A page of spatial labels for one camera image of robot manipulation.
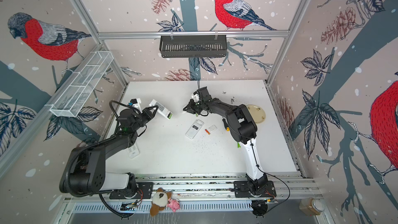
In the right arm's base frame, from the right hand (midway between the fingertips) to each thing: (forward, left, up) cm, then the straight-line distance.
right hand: (183, 110), depth 97 cm
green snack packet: (-18, -34, -8) cm, 40 cm away
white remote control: (-5, +11, +7) cm, 14 cm away
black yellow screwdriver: (-7, -28, -6) cm, 29 cm away
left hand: (-6, +13, +12) cm, 18 cm away
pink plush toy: (-48, -2, -4) cm, 49 cm away
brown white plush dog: (-47, +4, -3) cm, 47 cm away
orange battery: (-10, -16, -8) cm, 20 cm away
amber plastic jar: (-46, -60, 0) cm, 76 cm away
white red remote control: (-9, -8, -6) cm, 14 cm away
